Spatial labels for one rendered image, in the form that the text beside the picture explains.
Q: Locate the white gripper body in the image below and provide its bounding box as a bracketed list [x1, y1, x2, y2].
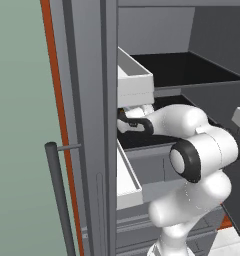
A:
[117, 118, 132, 134]

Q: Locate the black fridge shelf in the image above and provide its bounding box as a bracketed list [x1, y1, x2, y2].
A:
[129, 51, 240, 89]
[117, 94, 226, 152]

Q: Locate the grey fridge door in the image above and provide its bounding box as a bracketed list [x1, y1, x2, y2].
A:
[49, 0, 119, 256]

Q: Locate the grey fridge drawer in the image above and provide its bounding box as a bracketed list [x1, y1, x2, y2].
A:
[116, 203, 226, 256]

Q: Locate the grey fridge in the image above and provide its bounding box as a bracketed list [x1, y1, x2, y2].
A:
[116, 0, 240, 256]

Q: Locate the orange side panel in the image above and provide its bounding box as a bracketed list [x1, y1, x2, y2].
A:
[39, 0, 85, 256]

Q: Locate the dark grey door handle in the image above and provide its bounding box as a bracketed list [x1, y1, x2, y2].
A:
[44, 141, 82, 256]

